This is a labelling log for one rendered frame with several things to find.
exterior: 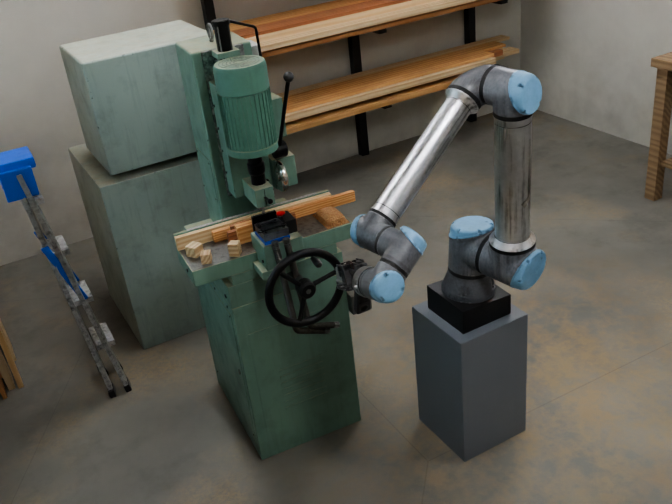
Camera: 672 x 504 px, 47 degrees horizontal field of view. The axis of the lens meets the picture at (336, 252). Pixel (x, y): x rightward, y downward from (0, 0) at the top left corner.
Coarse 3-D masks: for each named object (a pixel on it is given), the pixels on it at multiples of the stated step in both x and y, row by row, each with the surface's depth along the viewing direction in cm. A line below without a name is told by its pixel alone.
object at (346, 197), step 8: (344, 192) 290; (352, 192) 289; (320, 200) 286; (328, 200) 286; (336, 200) 288; (344, 200) 289; (352, 200) 291; (288, 208) 282; (296, 208) 282; (304, 208) 283; (312, 208) 285; (320, 208) 286; (296, 216) 283; (216, 232) 272; (224, 232) 273; (216, 240) 273
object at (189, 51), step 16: (176, 48) 279; (192, 48) 268; (208, 48) 265; (192, 64) 264; (192, 80) 270; (192, 96) 278; (208, 96) 270; (192, 112) 286; (208, 112) 273; (192, 128) 294; (208, 128) 275; (208, 144) 278; (208, 160) 283; (208, 176) 291; (208, 192) 301; (224, 192) 288; (208, 208) 310; (224, 208) 290; (240, 208) 293; (256, 208) 296
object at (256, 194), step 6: (246, 180) 276; (246, 186) 275; (252, 186) 271; (258, 186) 270; (264, 186) 270; (270, 186) 269; (246, 192) 278; (252, 192) 270; (258, 192) 268; (264, 192) 269; (270, 192) 270; (252, 198) 272; (258, 198) 269; (258, 204) 270; (264, 204) 271; (270, 204) 272
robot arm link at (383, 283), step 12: (384, 264) 210; (360, 276) 217; (372, 276) 210; (384, 276) 207; (396, 276) 208; (360, 288) 216; (372, 288) 208; (384, 288) 208; (396, 288) 209; (384, 300) 208; (396, 300) 210
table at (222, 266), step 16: (304, 224) 278; (320, 224) 277; (224, 240) 274; (304, 240) 270; (320, 240) 273; (336, 240) 276; (224, 256) 263; (240, 256) 262; (256, 256) 264; (192, 272) 256; (208, 272) 259; (224, 272) 262; (240, 272) 264
